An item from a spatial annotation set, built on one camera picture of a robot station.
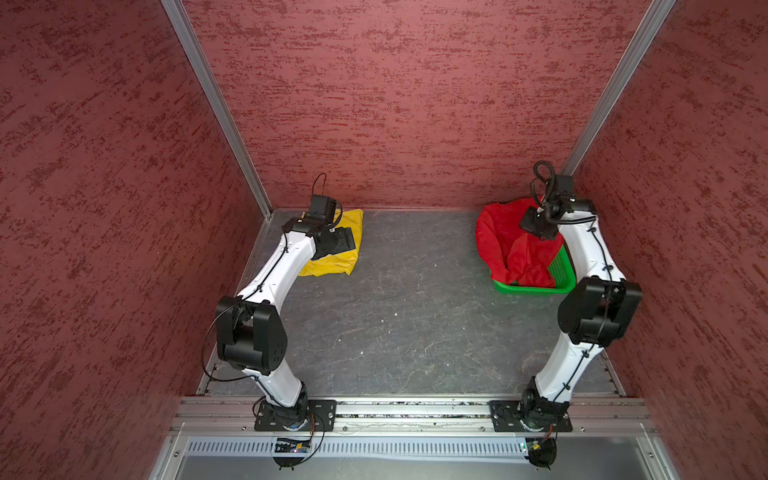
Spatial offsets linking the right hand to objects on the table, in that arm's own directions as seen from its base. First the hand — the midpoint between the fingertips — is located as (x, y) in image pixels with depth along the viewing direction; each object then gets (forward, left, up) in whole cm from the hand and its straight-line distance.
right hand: (523, 230), depth 90 cm
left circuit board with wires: (-51, +69, -21) cm, 88 cm away
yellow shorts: (+1, +59, -16) cm, 61 cm away
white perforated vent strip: (-51, +74, -20) cm, 92 cm away
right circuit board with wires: (-54, +6, -20) cm, 58 cm away
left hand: (-5, +57, -2) cm, 57 cm away
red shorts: (-5, +3, -6) cm, 8 cm away
